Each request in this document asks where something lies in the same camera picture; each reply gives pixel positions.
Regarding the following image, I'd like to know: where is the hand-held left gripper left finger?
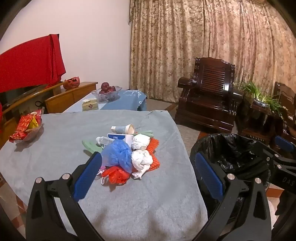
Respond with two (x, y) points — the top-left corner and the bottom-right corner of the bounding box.
(25, 152), (104, 241)

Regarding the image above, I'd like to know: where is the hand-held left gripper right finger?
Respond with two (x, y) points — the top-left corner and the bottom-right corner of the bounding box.
(193, 152), (272, 241)

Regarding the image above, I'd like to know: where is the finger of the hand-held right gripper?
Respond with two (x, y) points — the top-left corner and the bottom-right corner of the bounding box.
(275, 136), (296, 158)
(253, 141), (282, 163)

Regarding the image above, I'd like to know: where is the pink face mask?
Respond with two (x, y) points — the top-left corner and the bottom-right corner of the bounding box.
(98, 163), (110, 185)

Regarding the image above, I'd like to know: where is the red plastic bag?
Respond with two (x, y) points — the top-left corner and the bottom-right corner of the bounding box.
(101, 166), (130, 185)

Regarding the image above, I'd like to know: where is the waste bin with black bag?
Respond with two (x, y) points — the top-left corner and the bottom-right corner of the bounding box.
(189, 133), (275, 230)

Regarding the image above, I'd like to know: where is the blue plastic bag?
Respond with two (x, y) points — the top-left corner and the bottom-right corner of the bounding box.
(101, 139), (133, 173)

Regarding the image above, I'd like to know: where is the clear plastic bottle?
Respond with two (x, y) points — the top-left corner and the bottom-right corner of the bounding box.
(96, 136), (116, 147)

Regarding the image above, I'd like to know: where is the white and blue carton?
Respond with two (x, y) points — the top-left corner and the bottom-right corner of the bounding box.
(107, 133), (134, 145)

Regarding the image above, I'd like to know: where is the orange foam net sleeve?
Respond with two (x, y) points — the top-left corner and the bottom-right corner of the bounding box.
(146, 138), (161, 172)

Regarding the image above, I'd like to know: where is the white paper towel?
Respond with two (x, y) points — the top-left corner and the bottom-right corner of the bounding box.
(131, 149), (154, 180)
(131, 134), (151, 151)

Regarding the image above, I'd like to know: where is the blue white paper cup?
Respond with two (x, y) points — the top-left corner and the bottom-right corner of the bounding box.
(111, 124), (135, 135)

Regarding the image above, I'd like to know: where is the dark wooden side table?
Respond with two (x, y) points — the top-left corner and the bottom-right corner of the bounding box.
(240, 97), (278, 144)

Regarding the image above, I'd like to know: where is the dark wooden armchair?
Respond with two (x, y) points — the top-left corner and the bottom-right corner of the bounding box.
(174, 57), (244, 133)
(273, 82), (296, 141)

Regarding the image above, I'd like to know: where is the potted green plant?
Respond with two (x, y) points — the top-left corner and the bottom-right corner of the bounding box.
(233, 80), (287, 119)

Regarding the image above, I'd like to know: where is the grey table blanket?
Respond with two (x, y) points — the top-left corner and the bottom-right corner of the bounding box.
(0, 109), (208, 241)

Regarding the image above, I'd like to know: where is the glass snack bowl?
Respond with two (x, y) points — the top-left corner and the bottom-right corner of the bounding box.
(9, 116), (44, 144)

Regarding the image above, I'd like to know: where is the yellow snack packet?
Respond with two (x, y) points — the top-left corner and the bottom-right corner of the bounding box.
(28, 116), (40, 129)

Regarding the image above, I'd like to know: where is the glass fruit bowl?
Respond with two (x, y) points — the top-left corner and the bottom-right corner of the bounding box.
(91, 86), (122, 103)

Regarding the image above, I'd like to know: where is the red snack packet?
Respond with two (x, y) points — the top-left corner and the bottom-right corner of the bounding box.
(9, 130), (27, 142)
(17, 114), (35, 134)

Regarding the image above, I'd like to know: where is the blue tablecloth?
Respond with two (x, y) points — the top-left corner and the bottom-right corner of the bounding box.
(63, 89), (148, 113)

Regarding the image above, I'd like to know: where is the red paper bag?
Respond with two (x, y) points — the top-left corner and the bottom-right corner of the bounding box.
(63, 76), (81, 90)

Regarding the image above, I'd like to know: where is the red cloth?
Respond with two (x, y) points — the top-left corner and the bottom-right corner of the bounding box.
(0, 34), (67, 93)

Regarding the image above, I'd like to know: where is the beige patterned curtain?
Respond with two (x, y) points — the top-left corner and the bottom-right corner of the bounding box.
(128, 0), (296, 109)

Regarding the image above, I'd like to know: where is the black cable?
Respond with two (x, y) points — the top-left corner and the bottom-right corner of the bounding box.
(35, 101), (47, 114)

